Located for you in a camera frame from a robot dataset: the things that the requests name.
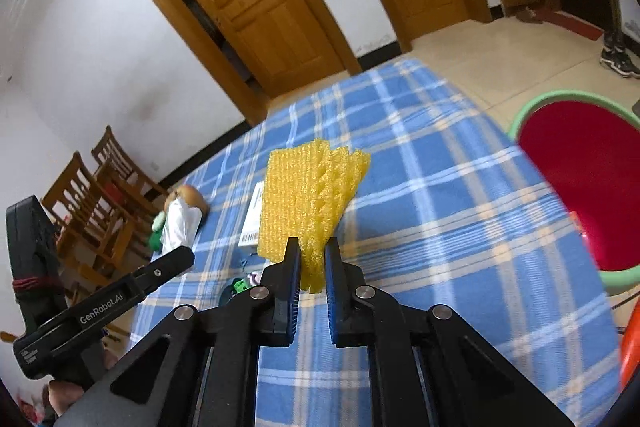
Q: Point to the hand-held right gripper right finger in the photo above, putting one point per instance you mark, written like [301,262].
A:
[331,302]

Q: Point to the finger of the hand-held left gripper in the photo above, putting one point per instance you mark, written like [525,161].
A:
[165,269]

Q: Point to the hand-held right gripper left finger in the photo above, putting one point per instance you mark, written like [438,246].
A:
[295,297]

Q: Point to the yellow foam fruit net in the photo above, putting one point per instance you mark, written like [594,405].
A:
[300,197]

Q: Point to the red basin with green rim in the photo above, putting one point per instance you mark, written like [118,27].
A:
[590,187]

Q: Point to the person's left hand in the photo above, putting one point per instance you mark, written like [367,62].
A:
[62,402]

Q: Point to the green toy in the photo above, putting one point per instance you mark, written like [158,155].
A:
[156,234]

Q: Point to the white foam fruit net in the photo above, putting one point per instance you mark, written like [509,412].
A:
[177,224]

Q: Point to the wooden chair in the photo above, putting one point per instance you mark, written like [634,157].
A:
[120,167]
[80,207]

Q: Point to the brown pear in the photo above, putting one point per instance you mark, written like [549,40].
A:
[194,197]

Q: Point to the white barcode box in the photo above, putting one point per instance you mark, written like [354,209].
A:
[252,217]

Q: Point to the blue plaid tablecloth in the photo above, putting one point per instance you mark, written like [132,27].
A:
[425,232]

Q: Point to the ajar wooden door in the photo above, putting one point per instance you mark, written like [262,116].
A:
[260,7]

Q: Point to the orange plastic stool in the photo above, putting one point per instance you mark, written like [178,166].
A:
[632,347]

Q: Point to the brown slippers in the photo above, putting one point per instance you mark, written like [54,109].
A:
[528,15]

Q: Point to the red doormat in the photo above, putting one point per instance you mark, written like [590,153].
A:
[575,25]

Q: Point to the black grey sneakers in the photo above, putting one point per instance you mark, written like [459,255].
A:
[620,59]

